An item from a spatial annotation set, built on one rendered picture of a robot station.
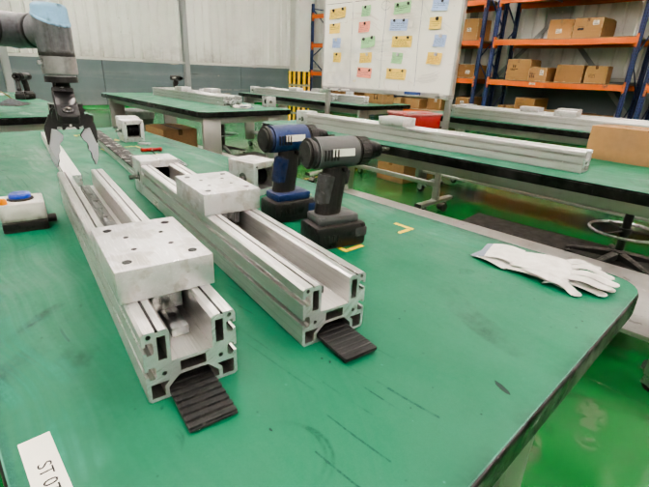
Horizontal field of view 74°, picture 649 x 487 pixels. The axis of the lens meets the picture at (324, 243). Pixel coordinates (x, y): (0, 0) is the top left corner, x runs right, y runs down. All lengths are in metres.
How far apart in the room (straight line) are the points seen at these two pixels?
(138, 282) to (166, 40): 12.93
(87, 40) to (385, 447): 12.47
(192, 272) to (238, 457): 0.21
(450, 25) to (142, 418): 3.50
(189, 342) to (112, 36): 12.47
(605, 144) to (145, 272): 2.19
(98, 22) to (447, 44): 10.26
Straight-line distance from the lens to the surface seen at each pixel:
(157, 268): 0.52
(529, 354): 0.64
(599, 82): 10.26
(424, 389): 0.53
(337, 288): 0.60
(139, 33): 13.15
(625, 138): 2.40
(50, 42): 1.23
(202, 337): 0.52
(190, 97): 4.85
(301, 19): 9.25
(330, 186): 0.84
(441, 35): 3.75
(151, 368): 0.51
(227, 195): 0.80
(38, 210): 1.07
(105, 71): 12.77
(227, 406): 0.49
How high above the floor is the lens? 1.11
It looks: 22 degrees down
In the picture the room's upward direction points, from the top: 2 degrees clockwise
